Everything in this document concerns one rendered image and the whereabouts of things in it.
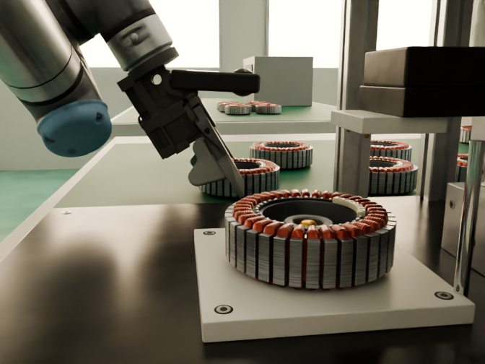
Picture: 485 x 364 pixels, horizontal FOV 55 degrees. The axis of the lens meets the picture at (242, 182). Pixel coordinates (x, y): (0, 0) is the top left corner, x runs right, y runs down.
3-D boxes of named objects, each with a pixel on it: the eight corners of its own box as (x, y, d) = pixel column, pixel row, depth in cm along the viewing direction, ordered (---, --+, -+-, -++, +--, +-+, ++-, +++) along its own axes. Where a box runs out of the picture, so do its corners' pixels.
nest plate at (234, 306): (202, 344, 24) (202, 321, 24) (194, 243, 38) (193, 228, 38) (474, 323, 26) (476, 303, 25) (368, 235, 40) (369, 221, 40)
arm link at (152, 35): (160, 18, 62) (154, 9, 54) (178, 48, 63) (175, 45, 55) (112, 47, 63) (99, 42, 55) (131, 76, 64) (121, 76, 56)
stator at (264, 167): (198, 201, 59) (197, 172, 58) (198, 181, 69) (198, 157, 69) (285, 199, 59) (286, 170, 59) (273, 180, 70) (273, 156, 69)
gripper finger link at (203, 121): (221, 169, 60) (193, 116, 62) (233, 162, 59) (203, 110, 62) (212, 157, 55) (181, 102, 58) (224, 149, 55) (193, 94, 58)
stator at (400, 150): (362, 156, 92) (364, 137, 91) (419, 162, 85) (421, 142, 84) (335, 164, 84) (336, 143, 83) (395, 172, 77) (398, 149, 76)
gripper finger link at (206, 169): (210, 217, 58) (179, 157, 61) (251, 193, 58) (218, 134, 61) (203, 211, 55) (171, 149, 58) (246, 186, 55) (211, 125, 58)
